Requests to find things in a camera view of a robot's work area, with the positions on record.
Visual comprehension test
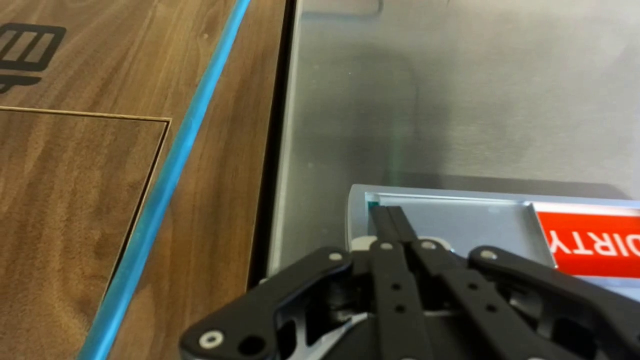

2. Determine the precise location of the red label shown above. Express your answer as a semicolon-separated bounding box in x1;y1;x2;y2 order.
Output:
533;210;640;279

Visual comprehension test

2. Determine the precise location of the wooden cabinet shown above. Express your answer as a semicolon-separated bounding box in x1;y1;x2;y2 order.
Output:
0;0;297;360

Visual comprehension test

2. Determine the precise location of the silver sliding sign holder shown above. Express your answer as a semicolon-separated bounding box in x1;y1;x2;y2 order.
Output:
346;183;640;303

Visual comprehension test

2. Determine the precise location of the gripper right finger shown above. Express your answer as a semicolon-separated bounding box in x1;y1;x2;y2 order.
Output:
387;205;640;360

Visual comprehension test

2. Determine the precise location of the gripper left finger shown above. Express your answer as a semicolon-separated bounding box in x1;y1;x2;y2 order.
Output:
179;206;435;360

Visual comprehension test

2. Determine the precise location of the wooden cabinet door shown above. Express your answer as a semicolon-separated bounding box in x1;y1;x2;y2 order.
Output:
0;106;173;360

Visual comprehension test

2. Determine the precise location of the stainless steel dishwasher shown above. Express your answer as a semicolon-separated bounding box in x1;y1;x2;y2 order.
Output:
266;0;640;360

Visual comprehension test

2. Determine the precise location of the blue tape strip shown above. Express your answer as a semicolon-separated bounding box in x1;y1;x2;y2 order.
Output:
76;0;252;360

